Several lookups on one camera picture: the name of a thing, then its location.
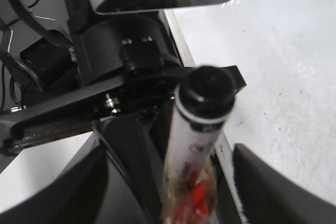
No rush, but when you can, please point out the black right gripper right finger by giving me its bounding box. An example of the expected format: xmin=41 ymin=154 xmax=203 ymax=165
xmin=233 ymin=144 xmax=335 ymax=223

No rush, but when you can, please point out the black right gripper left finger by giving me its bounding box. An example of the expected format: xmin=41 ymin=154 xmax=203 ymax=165
xmin=1 ymin=147 xmax=108 ymax=223

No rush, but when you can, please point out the red magnet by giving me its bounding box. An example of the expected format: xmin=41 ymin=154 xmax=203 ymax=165
xmin=161 ymin=162 xmax=217 ymax=223

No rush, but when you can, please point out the white whiteboard marker pen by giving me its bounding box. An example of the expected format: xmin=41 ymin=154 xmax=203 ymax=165
xmin=163 ymin=66 xmax=235 ymax=186

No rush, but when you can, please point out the white whiteboard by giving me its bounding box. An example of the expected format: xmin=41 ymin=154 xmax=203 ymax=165
xmin=171 ymin=0 xmax=335 ymax=223

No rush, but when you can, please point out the black cables bundle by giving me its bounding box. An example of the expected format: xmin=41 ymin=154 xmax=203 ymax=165
xmin=0 ymin=0 xmax=71 ymax=112

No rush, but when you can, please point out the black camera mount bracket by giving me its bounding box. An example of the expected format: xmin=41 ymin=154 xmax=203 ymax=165
xmin=1 ymin=0 xmax=199 ymax=223

